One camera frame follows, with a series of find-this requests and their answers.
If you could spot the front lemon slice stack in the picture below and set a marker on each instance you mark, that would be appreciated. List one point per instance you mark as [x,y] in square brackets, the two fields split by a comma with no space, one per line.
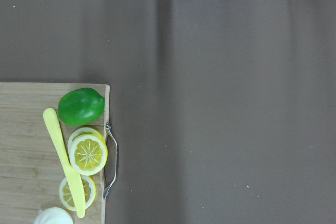
[87,151]

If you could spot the green lime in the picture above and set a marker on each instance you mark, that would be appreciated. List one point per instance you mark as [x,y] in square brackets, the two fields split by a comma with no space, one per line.
[80,107]

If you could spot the yellow plastic knife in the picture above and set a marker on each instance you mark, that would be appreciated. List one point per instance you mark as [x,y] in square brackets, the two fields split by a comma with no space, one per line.
[73,178]

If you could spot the lemon slice under knife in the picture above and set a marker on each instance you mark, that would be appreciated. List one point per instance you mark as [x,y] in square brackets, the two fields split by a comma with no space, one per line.
[66,197]

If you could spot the wooden cutting board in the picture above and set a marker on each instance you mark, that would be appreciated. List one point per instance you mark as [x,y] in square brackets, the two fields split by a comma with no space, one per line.
[30,168]

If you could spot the white garlic bulb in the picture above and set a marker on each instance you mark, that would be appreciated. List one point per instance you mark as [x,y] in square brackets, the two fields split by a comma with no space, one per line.
[53,215]

